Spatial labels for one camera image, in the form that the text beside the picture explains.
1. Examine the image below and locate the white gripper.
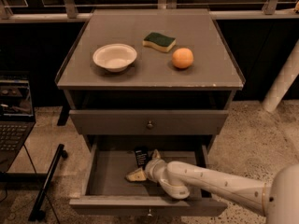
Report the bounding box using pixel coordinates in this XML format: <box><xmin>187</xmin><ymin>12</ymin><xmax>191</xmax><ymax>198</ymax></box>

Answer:
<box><xmin>125</xmin><ymin>149</ymin><xmax>167</xmax><ymax>183</ymax></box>

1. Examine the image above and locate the black rxbar chocolate bar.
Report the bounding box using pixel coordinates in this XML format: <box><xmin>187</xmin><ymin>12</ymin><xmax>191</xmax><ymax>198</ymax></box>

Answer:
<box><xmin>134</xmin><ymin>147</ymin><xmax>150</xmax><ymax>168</ymax></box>

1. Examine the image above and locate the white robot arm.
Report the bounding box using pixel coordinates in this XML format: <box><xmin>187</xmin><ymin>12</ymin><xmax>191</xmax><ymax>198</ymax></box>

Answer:
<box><xmin>126</xmin><ymin>150</ymin><xmax>299</xmax><ymax>224</ymax></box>

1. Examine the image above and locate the round top drawer knob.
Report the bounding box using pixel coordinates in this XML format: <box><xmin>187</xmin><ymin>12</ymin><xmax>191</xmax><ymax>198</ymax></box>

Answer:
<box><xmin>147</xmin><ymin>120</ymin><xmax>154</xmax><ymax>130</ymax></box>

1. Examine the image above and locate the round drawer knob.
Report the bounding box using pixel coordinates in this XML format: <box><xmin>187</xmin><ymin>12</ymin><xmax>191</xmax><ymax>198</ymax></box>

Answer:
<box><xmin>147</xmin><ymin>120</ymin><xmax>154</xmax><ymax>130</ymax></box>
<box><xmin>147</xmin><ymin>209</ymin><xmax>154</xmax><ymax>217</ymax></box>

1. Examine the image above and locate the round middle drawer knob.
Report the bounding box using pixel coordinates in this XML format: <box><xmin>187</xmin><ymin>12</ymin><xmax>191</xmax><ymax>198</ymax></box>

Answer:
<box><xmin>147</xmin><ymin>209</ymin><xmax>154</xmax><ymax>217</ymax></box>

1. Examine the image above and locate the grey closed top drawer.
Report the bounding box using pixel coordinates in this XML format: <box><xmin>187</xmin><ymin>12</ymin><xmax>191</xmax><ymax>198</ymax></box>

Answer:
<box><xmin>69</xmin><ymin>110</ymin><xmax>228</xmax><ymax>135</ymax></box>

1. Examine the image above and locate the grey drawer cabinet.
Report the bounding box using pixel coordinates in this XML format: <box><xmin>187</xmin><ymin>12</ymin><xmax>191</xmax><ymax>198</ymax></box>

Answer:
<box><xmin>56</xmin><ymin>9</ymin><xmax>244</xmax><ymax>150</ymax></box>

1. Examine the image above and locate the orange fruit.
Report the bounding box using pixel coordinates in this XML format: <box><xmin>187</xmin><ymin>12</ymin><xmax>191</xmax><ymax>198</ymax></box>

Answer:
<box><xmin>172</xmin><ymin>48</ymin><xmax>193</xmax><ymax>69</ymax></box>

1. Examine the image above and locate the white bowl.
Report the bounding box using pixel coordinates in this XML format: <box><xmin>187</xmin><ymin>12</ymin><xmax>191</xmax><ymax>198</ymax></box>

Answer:
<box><xmin>93</xmin><ymin>44</ymin><xmax>137</xmax><ymax>73</ymax></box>

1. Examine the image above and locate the black table leg bar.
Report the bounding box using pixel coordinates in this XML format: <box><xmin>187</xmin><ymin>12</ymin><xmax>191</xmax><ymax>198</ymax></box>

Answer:
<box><xmin>28</xmin><ymin>144</ymin><xmax>68</xmax><ymax>222</ymax></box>

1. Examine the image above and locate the green yellow sponge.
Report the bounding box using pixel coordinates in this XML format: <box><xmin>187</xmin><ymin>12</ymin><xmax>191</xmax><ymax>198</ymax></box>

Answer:
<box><xmin>142</xmin><ymin>33</ymin><xmax>176</xmax><ymax>53</ymax></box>

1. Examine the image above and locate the black laptop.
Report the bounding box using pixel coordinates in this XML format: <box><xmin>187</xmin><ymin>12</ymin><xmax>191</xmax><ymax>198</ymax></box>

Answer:
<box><xmin>0</xmin><ymin>71</ymin><xmax>36</xmax><ymax>173</ymax></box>

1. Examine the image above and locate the metal window railing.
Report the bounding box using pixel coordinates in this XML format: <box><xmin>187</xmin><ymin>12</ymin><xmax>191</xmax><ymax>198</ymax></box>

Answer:
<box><xmin>0</xmin><ymin>0</ymin><xmax>299</xmax><ymax>22</ymax></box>

